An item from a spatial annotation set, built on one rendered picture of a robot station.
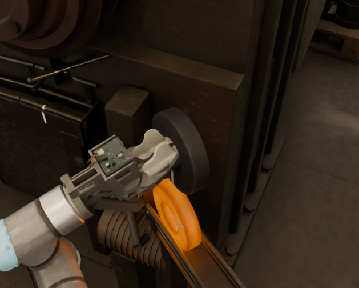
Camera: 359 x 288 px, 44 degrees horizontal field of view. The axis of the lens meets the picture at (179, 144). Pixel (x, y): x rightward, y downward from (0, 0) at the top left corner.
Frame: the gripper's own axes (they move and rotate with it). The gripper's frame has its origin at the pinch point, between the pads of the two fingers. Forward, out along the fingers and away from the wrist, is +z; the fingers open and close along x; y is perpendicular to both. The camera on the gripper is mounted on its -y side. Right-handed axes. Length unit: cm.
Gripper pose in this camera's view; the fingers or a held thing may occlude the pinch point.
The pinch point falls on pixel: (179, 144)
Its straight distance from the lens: 77.2
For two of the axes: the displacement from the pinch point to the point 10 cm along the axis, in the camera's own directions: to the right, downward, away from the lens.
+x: -5.0, -6.4, 5.8
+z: 8.4, -5.3, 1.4
